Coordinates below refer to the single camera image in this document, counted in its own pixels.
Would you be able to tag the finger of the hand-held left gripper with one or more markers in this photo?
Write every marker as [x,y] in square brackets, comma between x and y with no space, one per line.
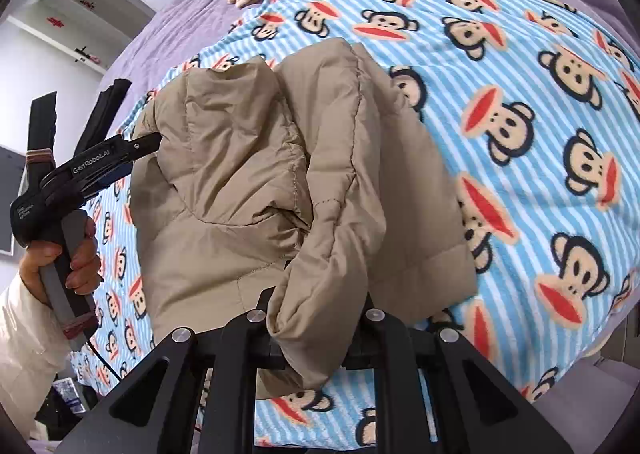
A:
[146,145]

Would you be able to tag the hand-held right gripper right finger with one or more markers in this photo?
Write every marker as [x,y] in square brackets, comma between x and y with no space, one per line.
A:
[390,359]

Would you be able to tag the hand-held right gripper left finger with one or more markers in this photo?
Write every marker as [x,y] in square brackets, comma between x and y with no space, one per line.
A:
[245,349]

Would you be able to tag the beige puffer jacket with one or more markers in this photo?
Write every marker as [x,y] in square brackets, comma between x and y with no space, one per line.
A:
[225,159]

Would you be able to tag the person's left forearm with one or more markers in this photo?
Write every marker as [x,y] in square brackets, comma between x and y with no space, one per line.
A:
[25,344]

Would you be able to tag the person's left hand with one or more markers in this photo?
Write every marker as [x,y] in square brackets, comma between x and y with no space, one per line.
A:
[85,264]

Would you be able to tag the flat dark monitor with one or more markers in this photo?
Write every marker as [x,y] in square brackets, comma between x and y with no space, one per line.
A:
[7,194]

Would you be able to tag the black and red shelf item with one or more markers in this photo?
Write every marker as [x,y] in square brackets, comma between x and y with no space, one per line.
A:
[90,56]

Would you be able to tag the purple bed sheet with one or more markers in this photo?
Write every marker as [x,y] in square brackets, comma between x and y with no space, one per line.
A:
[200,14]

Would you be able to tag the blue striped monkey print blanket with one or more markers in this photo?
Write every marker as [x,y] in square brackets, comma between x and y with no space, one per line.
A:
[500,84]

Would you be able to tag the white wall shelf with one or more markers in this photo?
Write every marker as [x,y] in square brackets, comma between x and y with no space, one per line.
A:
[75,29]

